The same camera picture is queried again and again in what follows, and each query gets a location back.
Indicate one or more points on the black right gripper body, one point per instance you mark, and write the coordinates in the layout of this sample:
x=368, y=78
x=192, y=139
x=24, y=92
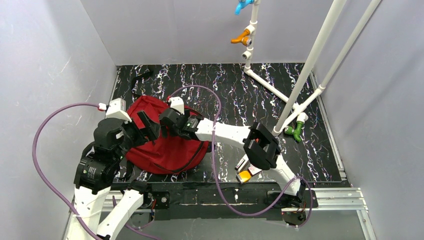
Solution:
x=169, y=117

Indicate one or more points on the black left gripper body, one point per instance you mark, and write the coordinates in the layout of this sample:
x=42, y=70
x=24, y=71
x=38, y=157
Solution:
x=139, y=125

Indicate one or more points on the red student backpack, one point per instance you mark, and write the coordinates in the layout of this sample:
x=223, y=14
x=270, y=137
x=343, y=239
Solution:
x=170, y=155

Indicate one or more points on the red white eraser box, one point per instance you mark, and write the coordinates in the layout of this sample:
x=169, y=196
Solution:
x=253, y=170

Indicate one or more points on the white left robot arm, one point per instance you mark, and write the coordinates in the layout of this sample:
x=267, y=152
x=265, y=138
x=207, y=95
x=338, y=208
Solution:
x=93, y=181

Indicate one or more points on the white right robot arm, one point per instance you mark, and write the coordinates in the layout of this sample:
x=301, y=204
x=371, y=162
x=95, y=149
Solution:
x=262, y=150

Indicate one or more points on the orange pipe valve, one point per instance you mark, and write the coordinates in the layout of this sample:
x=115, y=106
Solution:
x=243, y=38

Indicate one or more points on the green pipe valve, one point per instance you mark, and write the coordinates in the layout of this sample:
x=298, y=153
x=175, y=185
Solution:
x=295, y=132

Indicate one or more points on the blue pipe valve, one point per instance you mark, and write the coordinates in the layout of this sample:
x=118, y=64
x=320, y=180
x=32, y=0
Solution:
x=242, y=4

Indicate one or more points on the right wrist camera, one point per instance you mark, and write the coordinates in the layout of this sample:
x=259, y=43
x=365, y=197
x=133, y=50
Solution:
x=177, y=104

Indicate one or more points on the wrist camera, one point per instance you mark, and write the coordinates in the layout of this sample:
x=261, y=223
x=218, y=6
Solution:
x=115, y=109
x=177, y=104

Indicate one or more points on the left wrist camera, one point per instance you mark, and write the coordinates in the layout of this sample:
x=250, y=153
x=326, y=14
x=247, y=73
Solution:
x=115, y=109

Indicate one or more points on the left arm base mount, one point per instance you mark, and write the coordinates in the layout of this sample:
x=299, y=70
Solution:
x=154, y=200

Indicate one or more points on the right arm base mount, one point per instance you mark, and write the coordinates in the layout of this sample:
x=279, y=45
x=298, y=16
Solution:
x=295, y=209

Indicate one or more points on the aluminium front rail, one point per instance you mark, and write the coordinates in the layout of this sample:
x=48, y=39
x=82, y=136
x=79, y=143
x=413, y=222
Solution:
x=191, y=201

